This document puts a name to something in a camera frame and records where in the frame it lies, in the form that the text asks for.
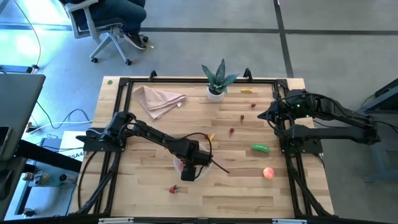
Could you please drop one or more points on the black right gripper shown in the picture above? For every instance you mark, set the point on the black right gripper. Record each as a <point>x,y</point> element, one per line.
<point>283,110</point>

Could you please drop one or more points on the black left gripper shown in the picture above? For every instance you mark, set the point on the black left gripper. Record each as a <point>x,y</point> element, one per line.
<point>192,154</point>

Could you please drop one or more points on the pink round toy fruit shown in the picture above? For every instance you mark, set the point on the pink round toy fruit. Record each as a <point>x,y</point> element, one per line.
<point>181,166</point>

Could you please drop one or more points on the clear plastic tupperware container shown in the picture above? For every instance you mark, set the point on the clear plastic tupperware container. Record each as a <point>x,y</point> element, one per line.
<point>206,172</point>

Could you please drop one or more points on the green toy pea pod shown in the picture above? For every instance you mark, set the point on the green toy pea pod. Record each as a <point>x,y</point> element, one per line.
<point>260,148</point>

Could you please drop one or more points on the small yellow toy pepper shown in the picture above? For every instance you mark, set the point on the small yellow toy pepper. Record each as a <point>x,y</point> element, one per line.
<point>212,137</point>

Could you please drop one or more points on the pink toy peach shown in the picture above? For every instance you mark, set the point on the pink toy peach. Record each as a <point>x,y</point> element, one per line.
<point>268,173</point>

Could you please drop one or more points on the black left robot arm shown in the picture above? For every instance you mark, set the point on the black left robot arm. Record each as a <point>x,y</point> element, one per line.
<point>149,132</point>

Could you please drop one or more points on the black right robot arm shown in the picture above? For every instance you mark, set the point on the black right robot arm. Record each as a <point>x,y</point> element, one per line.
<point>329,132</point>

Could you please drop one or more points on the yellow toy banana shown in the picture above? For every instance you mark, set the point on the yellow toy banana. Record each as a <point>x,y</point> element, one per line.
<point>246,91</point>

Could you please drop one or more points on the white plant pot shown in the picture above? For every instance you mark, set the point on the white plant pot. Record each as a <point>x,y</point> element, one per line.
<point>215,96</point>

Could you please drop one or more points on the green potted plant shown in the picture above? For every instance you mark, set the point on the green potted plant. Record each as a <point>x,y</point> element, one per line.
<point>219,77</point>

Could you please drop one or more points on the beige folded cloth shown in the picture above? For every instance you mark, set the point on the beige folded cloth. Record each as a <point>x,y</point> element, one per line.
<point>157,101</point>

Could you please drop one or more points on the white printed box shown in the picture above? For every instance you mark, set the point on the white printed box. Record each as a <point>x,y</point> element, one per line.
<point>71,143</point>

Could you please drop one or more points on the black desk leg beam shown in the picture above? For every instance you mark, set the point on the black desk leg beam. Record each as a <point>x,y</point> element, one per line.
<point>46,155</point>

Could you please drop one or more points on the small bottle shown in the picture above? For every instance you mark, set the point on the small bottle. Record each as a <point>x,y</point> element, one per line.
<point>40,179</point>

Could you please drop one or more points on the white office chair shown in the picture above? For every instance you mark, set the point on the white office chair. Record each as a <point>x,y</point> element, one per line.
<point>107,39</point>

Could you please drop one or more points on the seated person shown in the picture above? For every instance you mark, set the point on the seated person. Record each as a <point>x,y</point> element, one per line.
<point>124,12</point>

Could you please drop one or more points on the grey desk top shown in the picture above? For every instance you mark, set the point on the grey desk top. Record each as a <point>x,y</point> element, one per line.
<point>18,102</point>

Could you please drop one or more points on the black frame foot bracket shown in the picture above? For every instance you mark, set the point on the black frame foot bracket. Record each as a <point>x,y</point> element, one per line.
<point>152,75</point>
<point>247,74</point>

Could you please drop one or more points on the black aluminium table frame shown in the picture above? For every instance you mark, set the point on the black aluminium table frame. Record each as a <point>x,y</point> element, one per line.
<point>199,80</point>

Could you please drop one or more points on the white edge bracket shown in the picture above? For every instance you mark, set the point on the white edge bracket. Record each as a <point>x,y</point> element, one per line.
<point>115,221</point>
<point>289,221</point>

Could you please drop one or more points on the small white camera device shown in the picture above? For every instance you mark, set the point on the small white camera device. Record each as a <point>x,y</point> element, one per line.
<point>66,178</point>

